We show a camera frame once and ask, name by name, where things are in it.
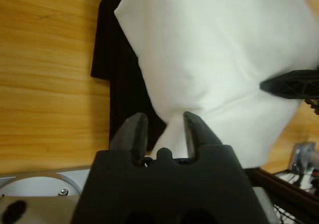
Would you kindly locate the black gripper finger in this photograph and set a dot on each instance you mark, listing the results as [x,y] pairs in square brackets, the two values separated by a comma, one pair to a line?
[202,134]
[132,134]

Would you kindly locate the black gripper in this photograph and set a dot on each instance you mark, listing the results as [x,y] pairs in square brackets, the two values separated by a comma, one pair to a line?
[314,105]

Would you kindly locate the black garment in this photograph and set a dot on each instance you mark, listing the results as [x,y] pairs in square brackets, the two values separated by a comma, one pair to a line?
[119,72]

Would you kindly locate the white t-shirt with black logo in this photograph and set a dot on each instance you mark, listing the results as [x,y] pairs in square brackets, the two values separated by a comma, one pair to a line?
[211,59]

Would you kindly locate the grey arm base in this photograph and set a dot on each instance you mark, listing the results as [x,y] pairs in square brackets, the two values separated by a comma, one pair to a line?
[37,184]
[302,154]

